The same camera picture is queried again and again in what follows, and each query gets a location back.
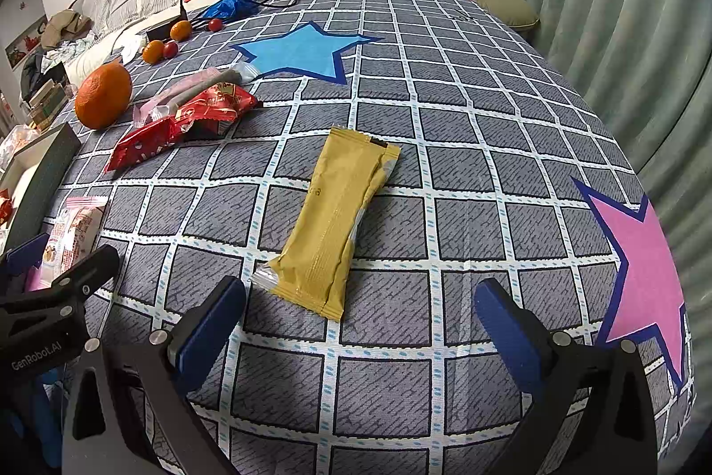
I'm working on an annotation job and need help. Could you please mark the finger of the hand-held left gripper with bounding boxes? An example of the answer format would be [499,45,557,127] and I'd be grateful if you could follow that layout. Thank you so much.
[0,231,52,282]
[0,244,121,321]

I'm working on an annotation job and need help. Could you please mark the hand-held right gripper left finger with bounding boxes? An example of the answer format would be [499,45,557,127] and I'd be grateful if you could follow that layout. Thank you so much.
[60,276,247,475]

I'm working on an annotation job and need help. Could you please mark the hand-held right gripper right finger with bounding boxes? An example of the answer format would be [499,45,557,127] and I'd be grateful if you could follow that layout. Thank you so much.
[474,277,660,475]

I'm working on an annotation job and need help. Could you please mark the pink edged snack packet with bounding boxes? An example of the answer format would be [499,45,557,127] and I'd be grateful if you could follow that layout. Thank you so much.
[41,195,109,282]

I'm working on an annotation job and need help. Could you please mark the white box with dark sides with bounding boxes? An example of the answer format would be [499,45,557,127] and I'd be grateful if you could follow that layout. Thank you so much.
[0,122,82,254]

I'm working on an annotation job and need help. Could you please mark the yellow snack packet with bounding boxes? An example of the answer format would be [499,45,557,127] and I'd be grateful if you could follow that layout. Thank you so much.
[251,126,402,323]

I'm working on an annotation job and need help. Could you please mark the person's left hand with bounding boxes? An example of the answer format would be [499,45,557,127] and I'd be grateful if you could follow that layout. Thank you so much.
[0,386,63,470]

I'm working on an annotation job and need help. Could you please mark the pile of colourful packets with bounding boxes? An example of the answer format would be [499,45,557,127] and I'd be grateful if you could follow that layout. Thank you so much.
[0,122,42,175]

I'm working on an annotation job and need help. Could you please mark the plain red snack packet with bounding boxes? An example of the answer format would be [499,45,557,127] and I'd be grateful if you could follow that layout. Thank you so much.
[105,116,191,173]

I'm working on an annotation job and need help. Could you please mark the stack of books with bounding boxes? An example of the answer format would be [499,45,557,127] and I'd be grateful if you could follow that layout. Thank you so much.
[22,79,77,131]

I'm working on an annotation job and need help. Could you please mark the large orange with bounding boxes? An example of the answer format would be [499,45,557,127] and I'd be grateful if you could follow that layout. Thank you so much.
[74,61,134,131]

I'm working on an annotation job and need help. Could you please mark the grey checked star tablecloth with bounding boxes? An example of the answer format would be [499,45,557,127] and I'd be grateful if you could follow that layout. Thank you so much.
[33,0,699,475]

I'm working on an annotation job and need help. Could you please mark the pink grey snack packet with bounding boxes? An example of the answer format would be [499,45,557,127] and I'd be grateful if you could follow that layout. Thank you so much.
[133,65,259,125]

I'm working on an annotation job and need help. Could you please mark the pile of clothes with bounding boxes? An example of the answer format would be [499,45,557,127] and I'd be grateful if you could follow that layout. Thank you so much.
[40,9,97,52]

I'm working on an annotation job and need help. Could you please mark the white crumpled paper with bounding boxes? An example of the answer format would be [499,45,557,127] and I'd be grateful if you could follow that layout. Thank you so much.
[116,32,149,62]

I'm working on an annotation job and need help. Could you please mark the black power adapter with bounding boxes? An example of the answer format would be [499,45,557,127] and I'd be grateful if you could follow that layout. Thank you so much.
[146,8,193,43]

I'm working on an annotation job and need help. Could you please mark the blue plastic bag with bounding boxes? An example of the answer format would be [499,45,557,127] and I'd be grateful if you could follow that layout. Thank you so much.
[203,0,262,20]

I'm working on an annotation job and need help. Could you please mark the wall poster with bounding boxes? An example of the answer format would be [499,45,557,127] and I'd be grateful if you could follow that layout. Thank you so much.
[4,16,49,67]

